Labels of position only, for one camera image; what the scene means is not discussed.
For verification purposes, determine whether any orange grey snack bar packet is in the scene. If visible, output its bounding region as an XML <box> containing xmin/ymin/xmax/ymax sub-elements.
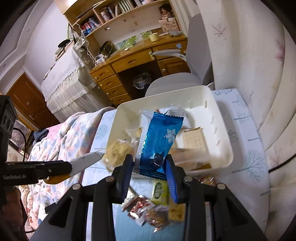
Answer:
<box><xmin>44</xmin><ymin>150</ymin><xmax>104</xmax><ymax>184</ymax></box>

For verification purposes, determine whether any maroon white chocolate packet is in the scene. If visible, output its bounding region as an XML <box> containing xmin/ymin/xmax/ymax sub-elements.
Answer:
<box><xmin>122</xmin><ymin>195</ymin><xmax>155</xmax><ymax>226</ymax></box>

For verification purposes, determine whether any large beige cake packet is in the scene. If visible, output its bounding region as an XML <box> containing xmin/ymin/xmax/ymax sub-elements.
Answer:
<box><xmin>169</xmin><ymin>148</ymin><xmax>212</xmax><ymax>171</ymax></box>

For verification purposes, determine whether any green candy packet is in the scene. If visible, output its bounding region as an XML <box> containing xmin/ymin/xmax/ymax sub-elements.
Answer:
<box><xmin>151</xmin><ymin>180</ymin><xmax>169</xmax><ymax>206</ymax></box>

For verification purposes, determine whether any pale crumbly cookie packet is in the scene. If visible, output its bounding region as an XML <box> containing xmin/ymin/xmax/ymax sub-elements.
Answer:
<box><xmin>102</xmin><ymin>127</ymin><xmax>142</xmax><ymax>172</ymax></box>

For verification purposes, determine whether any blue snowflake snack packet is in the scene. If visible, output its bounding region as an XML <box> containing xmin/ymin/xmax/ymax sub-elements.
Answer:
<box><xmin>133</xmin><ymin>110</ymin><xmax>183</xmax><ymax>180</ymax></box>

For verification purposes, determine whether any white red snack packet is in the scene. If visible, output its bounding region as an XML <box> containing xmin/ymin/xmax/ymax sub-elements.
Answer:
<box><xmin>155</xmin><ymin>105</ymin><xmax>193</xmax><ymax>130</ymax></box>

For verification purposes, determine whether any mixed nuts clear packet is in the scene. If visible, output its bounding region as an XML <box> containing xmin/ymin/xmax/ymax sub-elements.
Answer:
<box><xmin>144</xmin><ymin>205</ymin><xmax>169</xmax><ymax>233</ymax></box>

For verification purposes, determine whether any brown cracker packet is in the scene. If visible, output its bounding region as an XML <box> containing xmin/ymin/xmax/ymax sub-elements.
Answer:
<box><xmin>182</xmin><ymin>127</ymin><xmax>209</xmax><ymax>162</ymax></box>

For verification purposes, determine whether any brown wooden door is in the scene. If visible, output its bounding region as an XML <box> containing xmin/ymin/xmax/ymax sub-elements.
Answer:
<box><xmin>8</xmin><ymin>73</ymin><xmax>60</xmax><ymax>130</ymax></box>

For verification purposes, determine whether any patterned light blue tablecloth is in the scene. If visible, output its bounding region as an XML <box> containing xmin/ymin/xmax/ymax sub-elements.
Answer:
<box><xmin>91</xmin><ymin>86</ymin><xmax>269</xmax><ymax>240</ymax></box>

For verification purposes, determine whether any floral pastel blanket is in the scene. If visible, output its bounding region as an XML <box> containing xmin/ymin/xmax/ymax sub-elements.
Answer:
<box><xmin>19</xmin><ymin>107</ymin><xmax>114</xmax><ymax>231</ymax></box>

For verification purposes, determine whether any lace covered cabinet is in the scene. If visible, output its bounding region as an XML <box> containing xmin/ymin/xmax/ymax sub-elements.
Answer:
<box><xmin>41</xmin><ymin>46</ymin><xmax>112</xmax><ymax>123</ymax></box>

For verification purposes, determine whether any white plastic storage bin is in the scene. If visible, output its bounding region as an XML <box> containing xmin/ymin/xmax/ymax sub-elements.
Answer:
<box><xmin>107</xmin><ymin>86</ymin><xmax>233</xmax><ymax>175</ymax></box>

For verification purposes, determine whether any wooden desk with drawers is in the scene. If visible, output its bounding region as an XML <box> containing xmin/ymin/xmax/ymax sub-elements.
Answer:
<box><xmin>90</xmin><ymin>35</ymin><xmax>187</xmax><ymax>106</ymax></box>

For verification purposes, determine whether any wooden bookshelf with books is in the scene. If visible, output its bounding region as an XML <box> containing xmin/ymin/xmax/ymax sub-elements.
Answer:
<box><xmin>54</xmin><ymin>0</ymin><xmax>186</xmax><ymax>58</ymax></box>

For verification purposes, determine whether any black trash bag bin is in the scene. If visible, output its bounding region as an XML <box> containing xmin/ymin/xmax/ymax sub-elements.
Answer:
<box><xmin>133</xmin><ymin>72</ymin><xmax>152</xmax><ymax>90</ymax></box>

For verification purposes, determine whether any grey office chair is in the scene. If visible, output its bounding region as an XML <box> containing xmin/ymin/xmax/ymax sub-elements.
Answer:
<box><xmin>145</xmin><ymin>14</ymin><xmax>214</xmax><ymax>96</ymax></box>

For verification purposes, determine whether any white floral curtain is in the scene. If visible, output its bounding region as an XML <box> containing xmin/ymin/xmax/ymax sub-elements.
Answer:
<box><xmin>171</xmin><ymin>0</ymin><xmax>296</xmax><ymax>241</ymax></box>

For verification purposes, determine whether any doll on desk shelf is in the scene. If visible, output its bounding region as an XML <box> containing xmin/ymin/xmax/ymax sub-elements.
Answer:
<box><xmin>159</xmin><ymin>4</ymin><xmax>175</xmax><ymax>24</ymax></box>

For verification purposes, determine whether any black cable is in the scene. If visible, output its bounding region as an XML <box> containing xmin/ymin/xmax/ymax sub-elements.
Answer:
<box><xmin>12</xmin><ymin>127</ymin><xmax>28</xmax><ymax>163</ymax></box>

